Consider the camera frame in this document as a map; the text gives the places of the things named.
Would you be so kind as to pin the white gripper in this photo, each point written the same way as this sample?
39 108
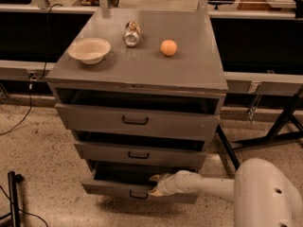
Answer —
164 184

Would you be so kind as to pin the grey bottom drawer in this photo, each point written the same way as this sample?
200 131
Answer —
130 181

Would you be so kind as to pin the grey drawer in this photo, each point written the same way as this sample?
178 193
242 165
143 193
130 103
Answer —
130 181
176 117
139 150

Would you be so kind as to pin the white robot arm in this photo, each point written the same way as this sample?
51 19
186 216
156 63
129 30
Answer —
262 196

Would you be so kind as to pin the grey middle drawer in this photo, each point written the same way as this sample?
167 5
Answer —
139 150

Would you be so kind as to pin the grey top drawer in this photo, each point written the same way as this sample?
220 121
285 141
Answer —
176 117

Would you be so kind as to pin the grey drawer cabinet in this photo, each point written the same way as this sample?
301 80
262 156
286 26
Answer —
195 70

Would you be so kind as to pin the orange fruit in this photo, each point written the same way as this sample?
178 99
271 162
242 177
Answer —
168 47

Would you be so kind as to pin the black stand left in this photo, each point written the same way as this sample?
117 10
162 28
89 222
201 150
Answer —
12 210

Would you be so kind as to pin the black metal stand right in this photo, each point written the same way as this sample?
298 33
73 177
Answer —
273 135

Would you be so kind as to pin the white bowl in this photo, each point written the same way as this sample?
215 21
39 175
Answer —
89 50

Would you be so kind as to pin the lying metal can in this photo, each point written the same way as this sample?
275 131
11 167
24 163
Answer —
132 34

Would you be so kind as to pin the grey barrier rail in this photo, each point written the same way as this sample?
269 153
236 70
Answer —
263 46

